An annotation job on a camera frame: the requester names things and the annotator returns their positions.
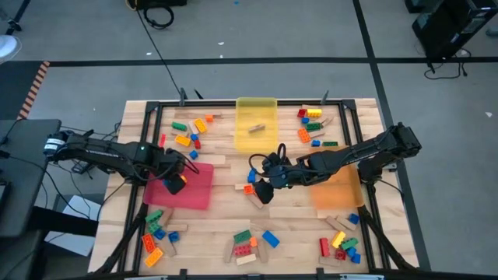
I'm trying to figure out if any pink plastic bin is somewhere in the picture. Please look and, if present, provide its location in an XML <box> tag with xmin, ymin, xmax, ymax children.
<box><xmin>142</xmin><ymin>162</ymin><xmax>215</xmax><ymax>211</ymax></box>

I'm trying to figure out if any tangled black cable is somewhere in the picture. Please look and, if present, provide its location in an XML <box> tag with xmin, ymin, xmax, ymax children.
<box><xmin>423</xmin><ymin>48</ymin><xmax>472</xmax><ymax>81</ymax></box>

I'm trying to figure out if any black power adapter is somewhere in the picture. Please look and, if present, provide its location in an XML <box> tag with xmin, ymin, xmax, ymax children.
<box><xmin>71</xmin><ymin>159</ymin><xmax>94</xmax><ymax>175</ymax></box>

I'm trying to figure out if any black desk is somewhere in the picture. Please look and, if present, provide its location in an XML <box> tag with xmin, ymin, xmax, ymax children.
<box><xmin>0</xmin><ymin>118</ymin><xmax>62</xmax><ymax>239</ymax></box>

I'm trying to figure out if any black equipment case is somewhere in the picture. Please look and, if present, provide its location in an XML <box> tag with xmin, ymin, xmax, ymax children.
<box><xmin>126</xmin><ymin>0</ymin><xmax>188</xmax><ymax>11</ymax></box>

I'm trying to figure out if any yellow plastic bin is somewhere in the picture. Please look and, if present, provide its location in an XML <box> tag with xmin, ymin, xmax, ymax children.
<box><xmin>234</xmin><ymin>96</ymin><xmax>279</xmax><ymax>154</ymax></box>

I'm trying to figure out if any white paper sheet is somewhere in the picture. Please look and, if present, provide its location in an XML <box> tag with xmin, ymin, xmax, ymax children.
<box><xmin>44</xmin><ymin>194</ymin><xmax>103</xmax><ymax>257</ymax></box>

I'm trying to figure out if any black tripod leg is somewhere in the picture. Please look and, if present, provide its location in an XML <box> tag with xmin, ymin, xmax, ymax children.
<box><xmin>5</xmin><ymin>0</ymin><xmax>32</xmax><ymax>36</ymax></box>

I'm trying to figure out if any long black floor cable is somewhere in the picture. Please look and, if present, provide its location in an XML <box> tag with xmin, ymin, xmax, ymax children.
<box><xmin>134</xmin><ymin>0</ymin><xmax>184</xmax><ymax>98</ymax></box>

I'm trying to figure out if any orange black hazard strip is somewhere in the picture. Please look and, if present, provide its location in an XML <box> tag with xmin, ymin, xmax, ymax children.
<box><xmin>17</xmin><ymin>60</ymin><xmax>51</xmax><ymax>121</ymax></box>

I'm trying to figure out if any coiled black cable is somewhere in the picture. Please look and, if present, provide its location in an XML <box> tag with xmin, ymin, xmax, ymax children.
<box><xmin>142</xmin><ymin>5</ymin><xmax>175</xmax><ymax>30</ymax></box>

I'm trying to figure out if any black computer cabinet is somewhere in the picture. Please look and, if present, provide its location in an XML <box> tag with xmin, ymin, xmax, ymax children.
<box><xmin>404</xmin><ymin>0</ymin><xmax>498</xmax><ymax>61</ymax></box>

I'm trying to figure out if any black aluminium table frame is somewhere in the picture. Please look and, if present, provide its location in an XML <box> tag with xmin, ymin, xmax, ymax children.
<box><xmin>93</xmin><ymin>99</ymin><xmax>419</xmax><ymax>279</ymax></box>

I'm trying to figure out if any large red stud block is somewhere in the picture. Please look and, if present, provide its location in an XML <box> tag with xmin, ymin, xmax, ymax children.
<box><xmin>233</xmin><ymin>243</ymin><xmax>253</xmax><ymax>257</ymax></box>

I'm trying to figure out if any orange plastic bin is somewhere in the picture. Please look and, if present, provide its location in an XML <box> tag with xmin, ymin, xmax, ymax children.
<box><xmin>310</xmin><ymin>165</ymin><xmax>366</xmax><ymax>211</ymax></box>

